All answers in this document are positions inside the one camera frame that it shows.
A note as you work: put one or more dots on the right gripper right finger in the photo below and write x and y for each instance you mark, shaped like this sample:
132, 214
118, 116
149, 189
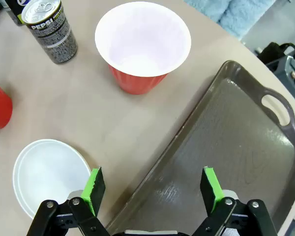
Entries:
210, 191

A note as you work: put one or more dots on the brown plastic tray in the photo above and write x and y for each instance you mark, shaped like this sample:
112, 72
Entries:
223, 147

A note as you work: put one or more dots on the grey metal table foot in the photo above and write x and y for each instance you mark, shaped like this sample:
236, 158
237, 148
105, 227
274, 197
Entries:
291, 71

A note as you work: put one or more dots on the person in blue fleece jacket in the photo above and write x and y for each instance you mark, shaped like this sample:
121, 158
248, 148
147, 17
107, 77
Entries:
231, 12

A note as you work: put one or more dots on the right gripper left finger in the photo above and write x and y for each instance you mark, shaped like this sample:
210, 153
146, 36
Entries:
93, 191

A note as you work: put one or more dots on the black Pepsi can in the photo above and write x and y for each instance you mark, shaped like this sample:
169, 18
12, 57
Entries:
14, 12
54, 37

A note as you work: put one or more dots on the black caster wheel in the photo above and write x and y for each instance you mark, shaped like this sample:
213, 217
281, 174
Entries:
273, 52

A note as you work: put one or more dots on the white bowl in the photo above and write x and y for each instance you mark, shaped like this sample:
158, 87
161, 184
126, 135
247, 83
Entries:
15, 177
49, 172

